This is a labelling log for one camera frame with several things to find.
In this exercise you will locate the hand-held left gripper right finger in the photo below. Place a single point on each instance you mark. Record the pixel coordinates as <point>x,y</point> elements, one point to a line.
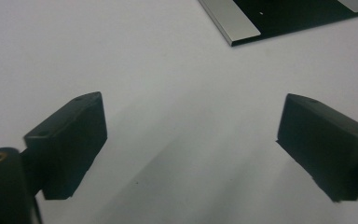
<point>329,146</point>

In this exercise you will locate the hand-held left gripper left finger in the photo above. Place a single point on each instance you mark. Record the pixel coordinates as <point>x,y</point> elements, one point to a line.
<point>68,146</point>

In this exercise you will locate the white paper sheet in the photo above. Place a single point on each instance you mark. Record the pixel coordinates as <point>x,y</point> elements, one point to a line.
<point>167,77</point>

